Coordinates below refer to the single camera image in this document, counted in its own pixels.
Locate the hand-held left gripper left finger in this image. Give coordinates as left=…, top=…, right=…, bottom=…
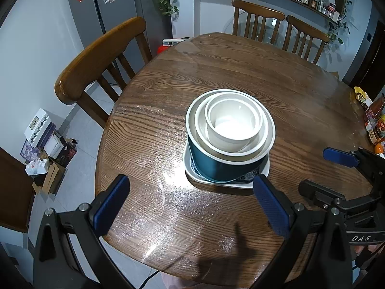
left=33, top=174, right=131, bottom=289

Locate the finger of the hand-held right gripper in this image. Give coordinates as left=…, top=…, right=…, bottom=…
left=299, top=180, right=375, bottom=214
left=323, top=147, right=385, bottom=185

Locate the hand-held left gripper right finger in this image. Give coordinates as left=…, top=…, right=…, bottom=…
left=253, top=174, right=353, bottom=289

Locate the blue square bowl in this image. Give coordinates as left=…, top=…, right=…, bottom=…
left=187, top=134, right=270, bottom=184

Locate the white straight-sided bowl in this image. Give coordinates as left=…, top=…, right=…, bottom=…
left=205, top=95, right=262, bottom=153

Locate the white round bowl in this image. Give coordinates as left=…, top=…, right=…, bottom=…
left=194, top=92, right=270, bottom=161

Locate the cream round bowl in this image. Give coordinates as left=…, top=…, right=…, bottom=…
left=186, top=89, right=276, bottom=165

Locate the person's right hand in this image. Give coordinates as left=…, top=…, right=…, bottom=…
left=353, top=243, right=381, bottom=257

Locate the brown sauce jar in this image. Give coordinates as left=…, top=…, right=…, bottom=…
left=368, top=126, right=385, bottom=143

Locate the red sauce bottle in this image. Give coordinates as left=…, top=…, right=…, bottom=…
left=365, top=95, right=385, bottom=124

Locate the flattened cardboard box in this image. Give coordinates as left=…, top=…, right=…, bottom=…
left=32, top=163, right=67, bottom=195

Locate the yellow snack bag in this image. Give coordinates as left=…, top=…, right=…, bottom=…
left=353, top=87, right=373, bottom=109

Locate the dark box with red print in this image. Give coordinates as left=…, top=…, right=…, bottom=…
left=56, top=138, right=78, bottom=167

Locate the crumpled white tissue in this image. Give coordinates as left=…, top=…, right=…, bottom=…
left=26, top=159, right=50, bottom=176

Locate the open white box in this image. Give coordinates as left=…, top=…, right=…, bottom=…
left=44, top=132, right=65, bottom=158

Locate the dark wooden cabinet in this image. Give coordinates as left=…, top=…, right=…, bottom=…
left=0, top=147, right=35, bottom=234

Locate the purple patterned box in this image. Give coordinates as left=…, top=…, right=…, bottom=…
left=20, top=141, right=41, bottom=160

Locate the dark wooden door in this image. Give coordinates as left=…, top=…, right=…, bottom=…
left=349, top=12, right=385, bottom=88

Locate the wooden chair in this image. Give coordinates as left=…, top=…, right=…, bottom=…
left=231, top=0, right=285, bottom=44
left=55, top=16, right=152, bottom=128
left=283, top=15, right=330, bottom=65

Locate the green hanging plant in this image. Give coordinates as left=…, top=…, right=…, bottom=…
left=326, top=0, right=351, bottom=46

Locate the white power strip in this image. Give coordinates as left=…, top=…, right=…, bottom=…
left=162, top=38, right=190, bottom=46

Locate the grey refrigerator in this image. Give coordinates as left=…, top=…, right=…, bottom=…
left=64, top=0, right=169, bottom=55

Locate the black cable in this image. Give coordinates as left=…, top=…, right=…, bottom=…
left=141, top=269, right=160, bottom=289

